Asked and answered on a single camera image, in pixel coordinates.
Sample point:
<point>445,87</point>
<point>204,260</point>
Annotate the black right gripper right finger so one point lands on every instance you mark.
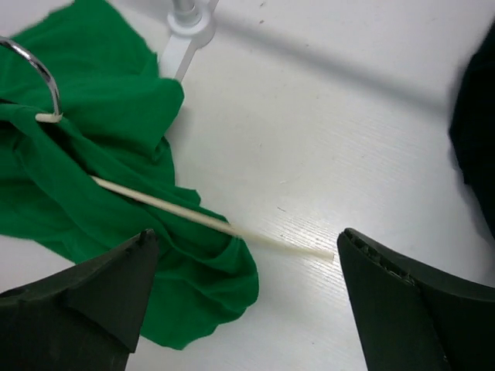
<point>411,316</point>

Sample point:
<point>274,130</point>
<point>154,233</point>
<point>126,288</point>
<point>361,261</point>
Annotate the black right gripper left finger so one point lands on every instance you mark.
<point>86,317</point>

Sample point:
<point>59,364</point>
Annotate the cream hanger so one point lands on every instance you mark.
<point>188,214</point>

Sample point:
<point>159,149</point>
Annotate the green t-shirt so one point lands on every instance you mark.
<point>116,111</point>

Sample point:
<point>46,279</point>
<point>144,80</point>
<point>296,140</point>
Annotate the black hanging t-shirt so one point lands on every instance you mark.
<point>472,127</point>

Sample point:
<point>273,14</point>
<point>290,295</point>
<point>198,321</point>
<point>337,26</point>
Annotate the white rack base foot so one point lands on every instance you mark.
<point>191,26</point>

